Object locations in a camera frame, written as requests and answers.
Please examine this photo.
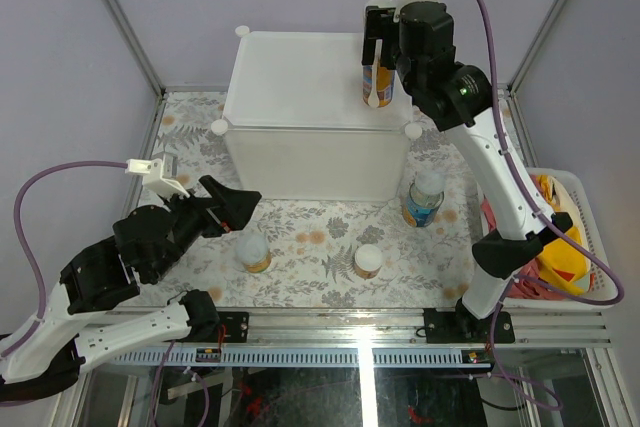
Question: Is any wide orange can white lid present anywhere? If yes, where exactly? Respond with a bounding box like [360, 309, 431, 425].
[235, 232, 272, 273]

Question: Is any white plastic cube cabinet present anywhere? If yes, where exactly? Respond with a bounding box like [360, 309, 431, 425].
[213, 31, 414, 202]

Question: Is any yellow cloth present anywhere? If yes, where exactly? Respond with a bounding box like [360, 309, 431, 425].
[535, 174, 591, 295]

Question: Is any purple cable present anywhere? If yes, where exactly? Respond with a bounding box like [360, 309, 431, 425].
[404, 0, 626, 411]
[0, 160, 211, 427]

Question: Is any tall can with spoon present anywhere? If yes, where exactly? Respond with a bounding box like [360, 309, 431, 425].
[362, 40, 395, 108]

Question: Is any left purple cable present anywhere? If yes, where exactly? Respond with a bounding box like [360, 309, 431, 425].
[0, 160, 211, 427]

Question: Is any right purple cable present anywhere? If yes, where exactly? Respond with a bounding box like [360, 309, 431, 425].
[404, 0, 626, 411]

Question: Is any aluminium rail frame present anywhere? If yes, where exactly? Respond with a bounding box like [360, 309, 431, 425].
[74, 306, 612, 348]

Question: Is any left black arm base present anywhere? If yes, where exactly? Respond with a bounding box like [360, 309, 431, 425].
[178, 290, 249, 343]

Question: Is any white slotted cable duct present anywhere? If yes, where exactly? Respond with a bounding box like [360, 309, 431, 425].
[112, 345, 491, 369]

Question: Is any red cloth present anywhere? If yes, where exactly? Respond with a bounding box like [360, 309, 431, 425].
[481, 198, 560, 301]

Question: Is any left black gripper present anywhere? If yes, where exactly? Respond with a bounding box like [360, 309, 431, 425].
[153, 176, 265, 282]

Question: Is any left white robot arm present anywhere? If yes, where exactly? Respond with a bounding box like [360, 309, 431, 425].
[1, 176, 262, 403]

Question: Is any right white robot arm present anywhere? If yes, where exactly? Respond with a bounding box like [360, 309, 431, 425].
[362, 0, 573, 342]

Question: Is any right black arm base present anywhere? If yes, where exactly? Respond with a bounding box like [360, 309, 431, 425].
[416, 302, 516, 344]

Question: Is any blue can with clear lid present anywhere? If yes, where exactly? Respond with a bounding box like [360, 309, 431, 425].
[402, 169, 445, 228]

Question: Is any short orange can white lid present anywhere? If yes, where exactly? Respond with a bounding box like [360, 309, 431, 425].
[354, 244, 383, 280]

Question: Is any white laundry basket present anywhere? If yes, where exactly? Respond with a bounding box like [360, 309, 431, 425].
[463, 167, 617, 314]

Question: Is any orange tall can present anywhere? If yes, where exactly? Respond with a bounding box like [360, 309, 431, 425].
[365, 0, 394, 9]

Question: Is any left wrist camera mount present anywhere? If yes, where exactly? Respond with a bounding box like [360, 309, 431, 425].
[125, 153, 191, 200]

